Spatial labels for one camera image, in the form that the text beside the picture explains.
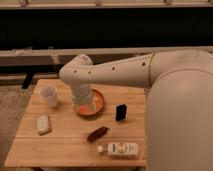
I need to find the long grey bench rail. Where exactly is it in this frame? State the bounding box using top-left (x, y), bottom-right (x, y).
top-left (0, 46), bottom-right (213, 66)

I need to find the white plastic bottle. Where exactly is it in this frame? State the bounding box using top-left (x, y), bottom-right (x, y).
top-left (97, 142), bottom-right (139, 157)

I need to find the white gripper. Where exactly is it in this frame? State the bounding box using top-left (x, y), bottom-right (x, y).
top-left (70, 84), bottom-right (93, 107)

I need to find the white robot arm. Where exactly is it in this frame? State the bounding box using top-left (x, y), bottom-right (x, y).
top-left (59, 50), bottom-right (213, 171)

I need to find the beige sponge block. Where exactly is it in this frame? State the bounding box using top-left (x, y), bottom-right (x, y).
top-left (37, 115), bottom-right (51, 135)

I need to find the orange ceramic bowl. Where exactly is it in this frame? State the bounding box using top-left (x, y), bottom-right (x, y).
top-left (75, 89), bottom-right (105, 116)

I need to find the wooden table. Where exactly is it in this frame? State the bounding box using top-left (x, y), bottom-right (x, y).
top-left (5, 79), bottom-right (146, 167)

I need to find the dark red pepper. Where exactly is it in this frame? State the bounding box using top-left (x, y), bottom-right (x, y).
top-left (87, 127), bottom-right (108, 143)

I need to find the small black box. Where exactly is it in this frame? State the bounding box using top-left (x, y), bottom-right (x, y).
top-left (116, 104), bottom-right (127, 121)

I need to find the clear plastic cup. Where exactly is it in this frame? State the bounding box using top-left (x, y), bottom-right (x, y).
top-left (40, 85), bottom-right (58, 108)

